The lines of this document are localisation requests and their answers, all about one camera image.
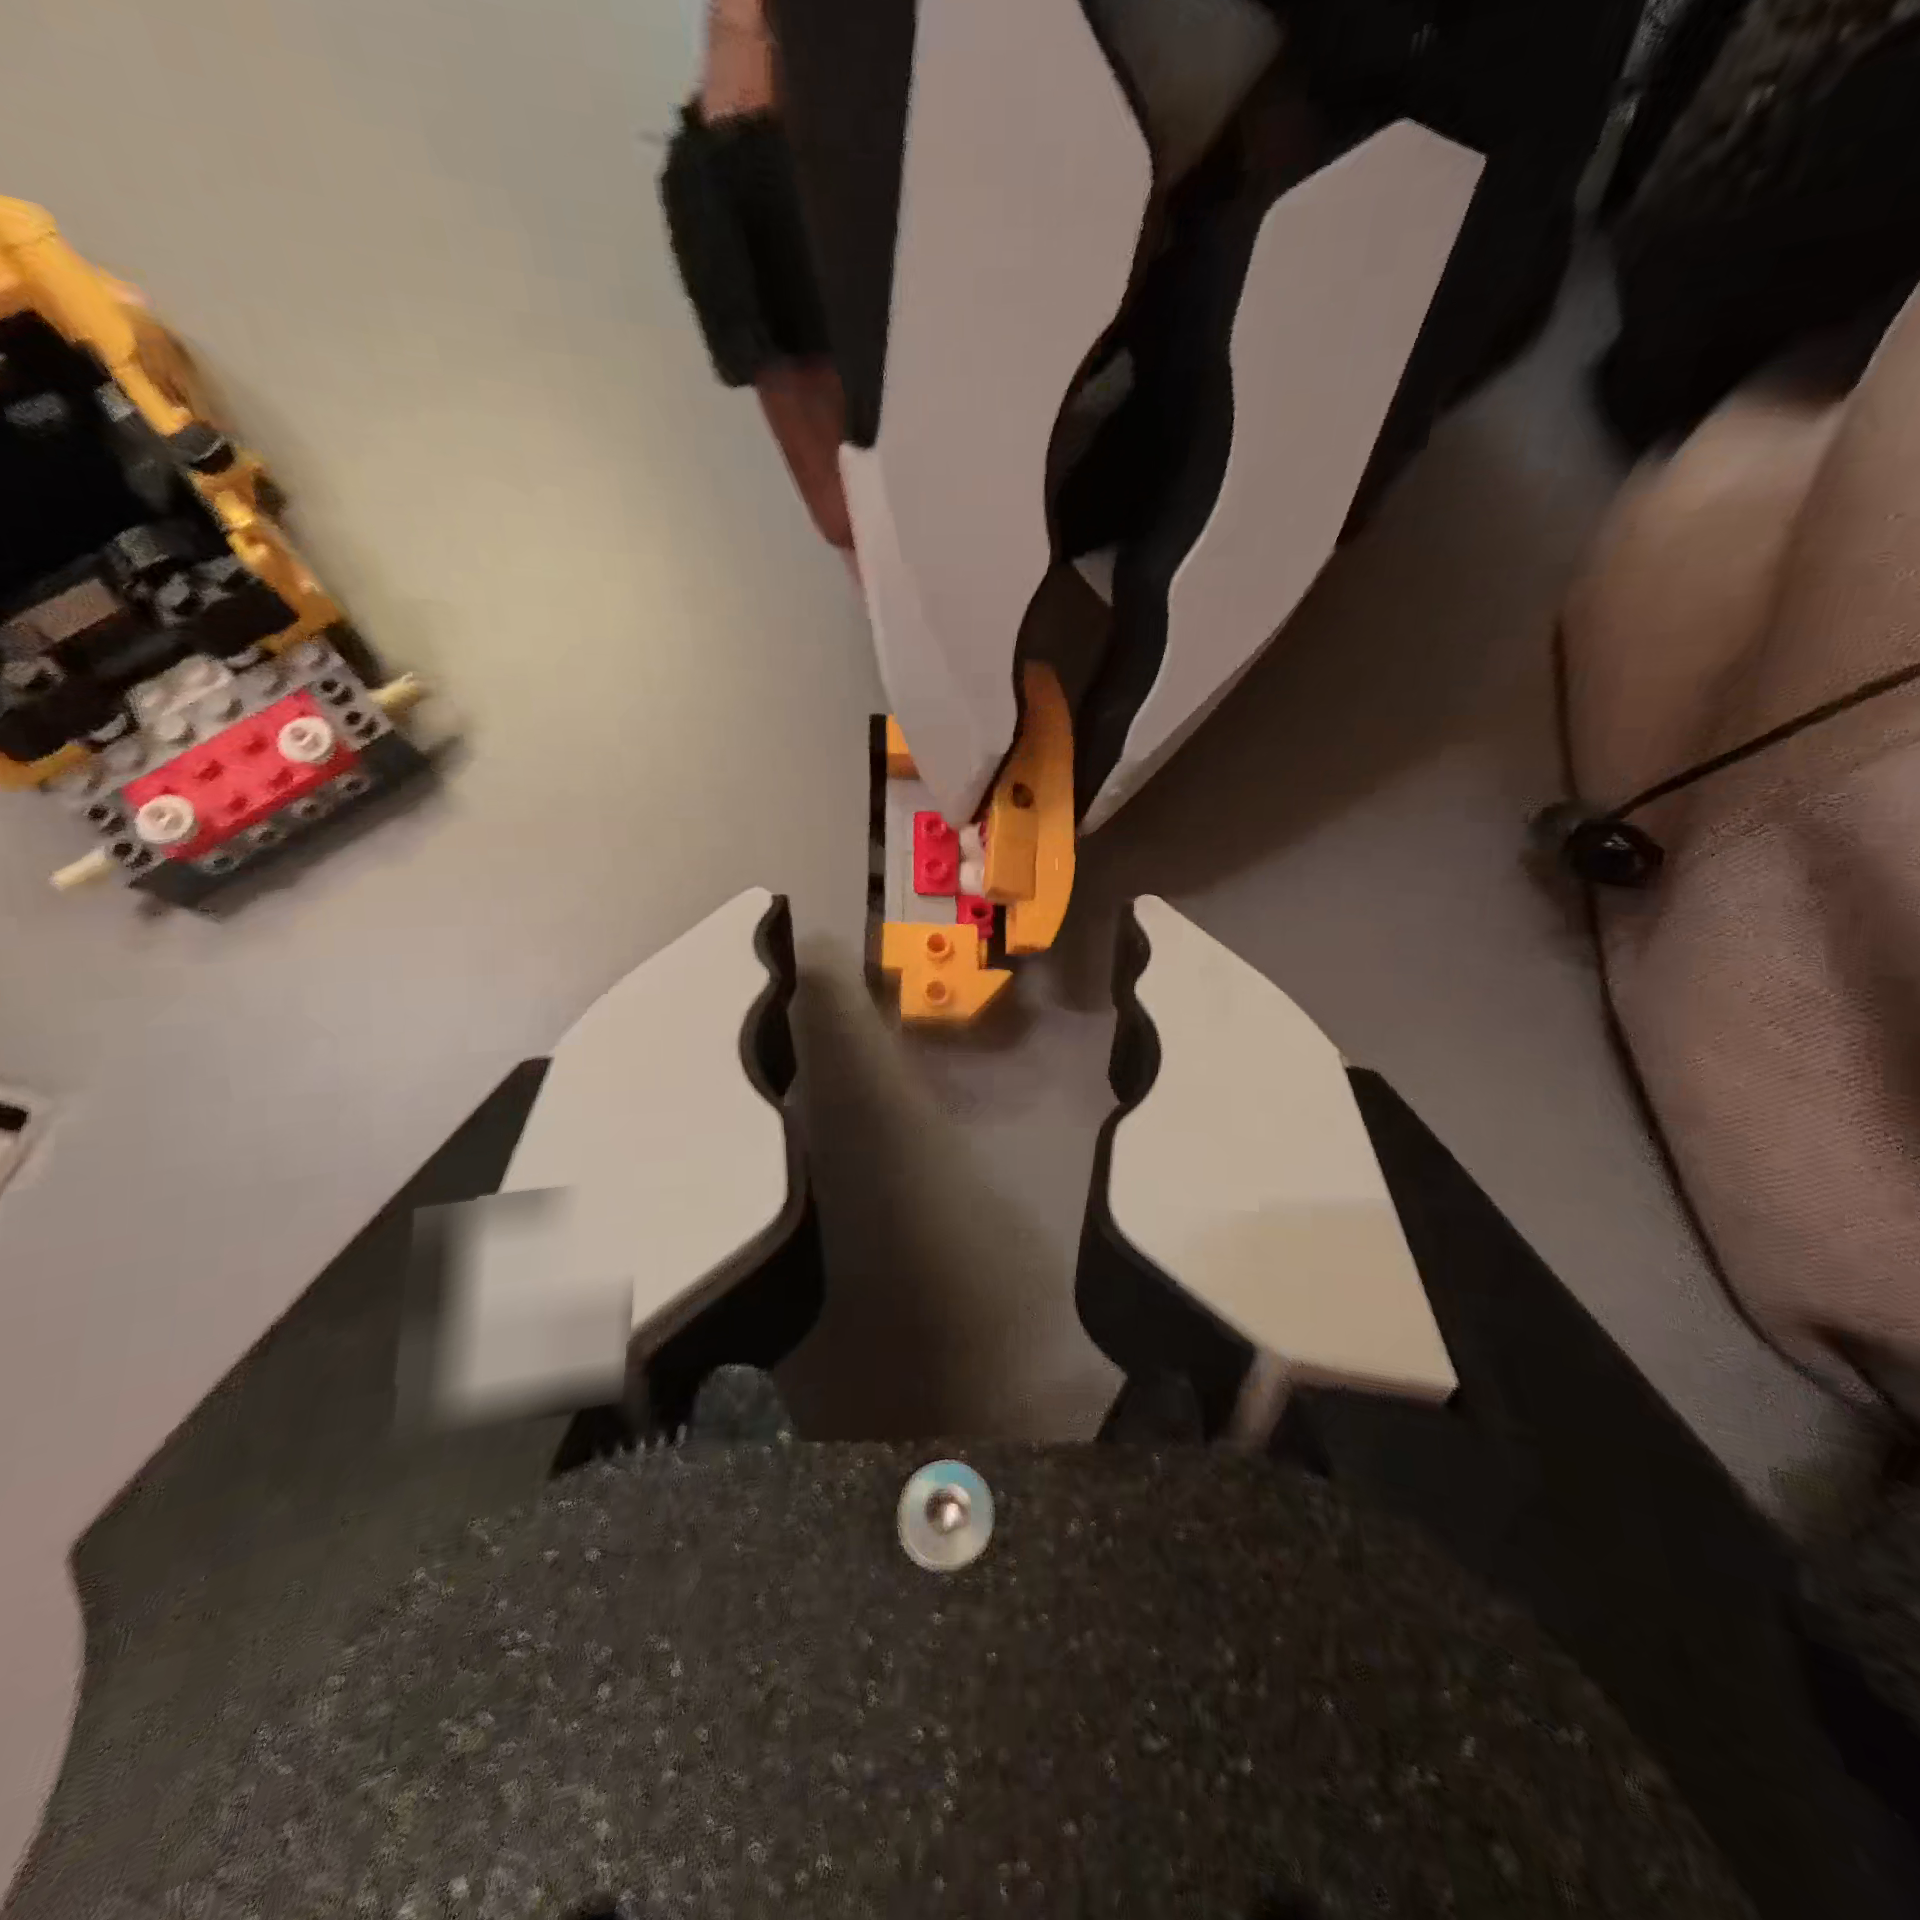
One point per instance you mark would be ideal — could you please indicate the dark fleece jacket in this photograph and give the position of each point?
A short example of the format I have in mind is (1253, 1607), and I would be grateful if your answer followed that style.
(1771, 212)

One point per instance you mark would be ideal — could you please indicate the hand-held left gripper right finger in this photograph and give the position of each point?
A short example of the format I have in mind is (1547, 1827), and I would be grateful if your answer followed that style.
(1259, 1188)

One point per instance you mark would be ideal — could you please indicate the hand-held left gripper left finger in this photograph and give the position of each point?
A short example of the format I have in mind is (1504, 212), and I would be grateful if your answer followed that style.
(674, 1125)

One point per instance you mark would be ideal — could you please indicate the beige garment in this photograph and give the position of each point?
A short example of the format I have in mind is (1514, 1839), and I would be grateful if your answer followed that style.
(1771, 901)

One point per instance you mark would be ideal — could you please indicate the orange red grey lego assembly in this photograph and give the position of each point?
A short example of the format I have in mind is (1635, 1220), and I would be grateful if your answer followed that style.
(938, 960)

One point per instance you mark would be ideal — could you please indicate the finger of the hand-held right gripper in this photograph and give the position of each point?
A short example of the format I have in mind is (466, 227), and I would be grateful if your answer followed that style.
(990, 271)
(1334, 361)

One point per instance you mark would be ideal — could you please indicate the yellow lego car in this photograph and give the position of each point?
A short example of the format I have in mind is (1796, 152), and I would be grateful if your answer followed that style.
(181, 601)

